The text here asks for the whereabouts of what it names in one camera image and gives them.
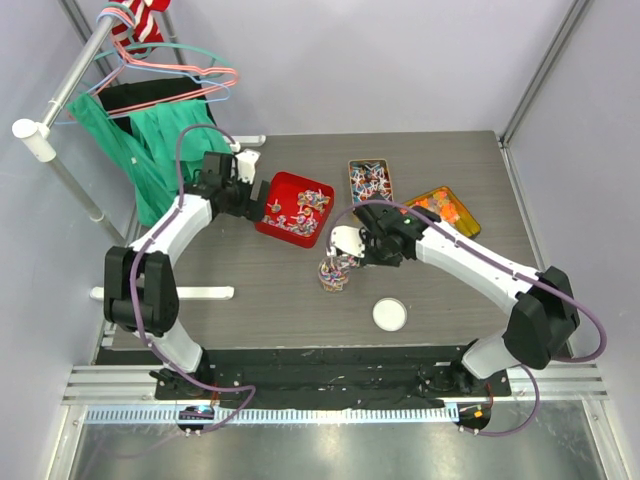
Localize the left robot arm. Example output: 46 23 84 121
103 149 270 399

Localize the white round jar lid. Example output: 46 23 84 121
372 298 408 332

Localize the clear plastic round jar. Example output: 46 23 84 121
318 256 351 293

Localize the gold rectangular tin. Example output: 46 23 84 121
348 159 393 203

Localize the green cloth garment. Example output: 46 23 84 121
68 94 231 227

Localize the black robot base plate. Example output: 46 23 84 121
97 346 516 410

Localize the metal clothes rack pole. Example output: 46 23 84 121
11 0 132 250

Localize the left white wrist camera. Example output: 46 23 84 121
232 149 261 184

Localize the purple cable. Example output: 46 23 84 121
130 124 257 434
324 201 609 436

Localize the red square candy box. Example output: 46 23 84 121
255 171 335 249

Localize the blue clothes hanger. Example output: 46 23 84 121
53 10 232 126

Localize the black garment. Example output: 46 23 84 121
98 76 203 111

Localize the pink clothes hanger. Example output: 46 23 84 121
91 1 239 117

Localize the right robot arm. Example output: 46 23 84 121
354 203 580 395

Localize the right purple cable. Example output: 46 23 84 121
324 201 609 436

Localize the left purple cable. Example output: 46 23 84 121
130 124 257 434

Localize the white rack foot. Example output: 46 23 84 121
233 135 267 147

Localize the white flat bar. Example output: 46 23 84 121
90 285 235 302

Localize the green clothes hanger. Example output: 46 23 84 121
92 41 237 78

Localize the red white striped garment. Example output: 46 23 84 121
111 0 171 46

